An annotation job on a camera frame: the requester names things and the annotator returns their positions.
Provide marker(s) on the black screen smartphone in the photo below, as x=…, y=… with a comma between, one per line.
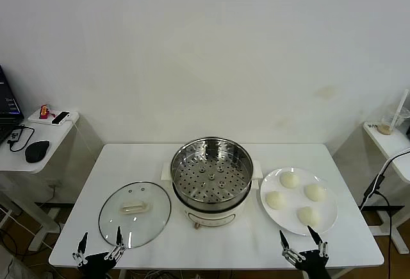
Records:
x=61, y=117

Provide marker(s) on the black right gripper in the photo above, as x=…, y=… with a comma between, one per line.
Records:
x=313, y=263

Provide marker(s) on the white side table with cup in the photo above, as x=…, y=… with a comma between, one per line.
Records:
x=387, y=141

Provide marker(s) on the white steamed baozi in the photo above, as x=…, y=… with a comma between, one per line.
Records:
x=308, y=216
x=290, y=179
x=275, y=200
x=315, y=192

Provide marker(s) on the stainless steel steamer basket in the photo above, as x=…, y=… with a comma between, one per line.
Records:
x=238, y=160

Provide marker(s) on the white side table with laptop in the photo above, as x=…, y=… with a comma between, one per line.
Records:
x=54, y=141

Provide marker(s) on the black laptop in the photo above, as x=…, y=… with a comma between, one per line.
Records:
x=6, y=106

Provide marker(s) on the white electric cooking pot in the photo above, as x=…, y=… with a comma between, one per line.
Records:
x=211, y=218

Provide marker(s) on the clear plastic drink cup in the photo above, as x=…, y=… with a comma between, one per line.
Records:
x=386, y=127

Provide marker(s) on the black computer mouse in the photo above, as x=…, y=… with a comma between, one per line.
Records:
x=37, y=150

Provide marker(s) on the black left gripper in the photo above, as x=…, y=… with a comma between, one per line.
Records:
x=96, y=263

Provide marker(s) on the flat white box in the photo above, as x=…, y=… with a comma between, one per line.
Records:
x=73, y=117

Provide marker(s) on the white round plate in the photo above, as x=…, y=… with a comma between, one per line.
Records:
x=296, y=200

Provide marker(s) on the plastic cup with straw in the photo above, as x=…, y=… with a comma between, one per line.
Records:
x=400, y=106

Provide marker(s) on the small red orange item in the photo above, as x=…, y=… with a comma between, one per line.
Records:
x=44, y=111

